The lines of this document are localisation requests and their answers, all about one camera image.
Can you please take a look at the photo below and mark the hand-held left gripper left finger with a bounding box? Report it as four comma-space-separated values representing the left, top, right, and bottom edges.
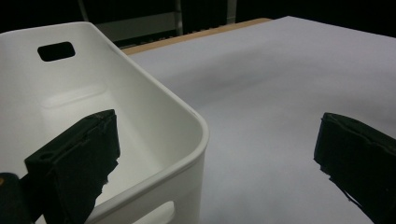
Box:
23, 108, 121, 224

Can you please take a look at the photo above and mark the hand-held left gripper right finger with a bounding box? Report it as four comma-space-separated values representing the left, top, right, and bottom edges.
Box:
313, 111, 396, 224

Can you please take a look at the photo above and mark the white plastic bin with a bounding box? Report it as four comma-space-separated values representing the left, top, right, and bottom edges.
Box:
0, 21, 210, 224

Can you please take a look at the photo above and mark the wooden table board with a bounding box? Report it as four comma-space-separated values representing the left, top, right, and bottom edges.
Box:
120, 17, 273, 56

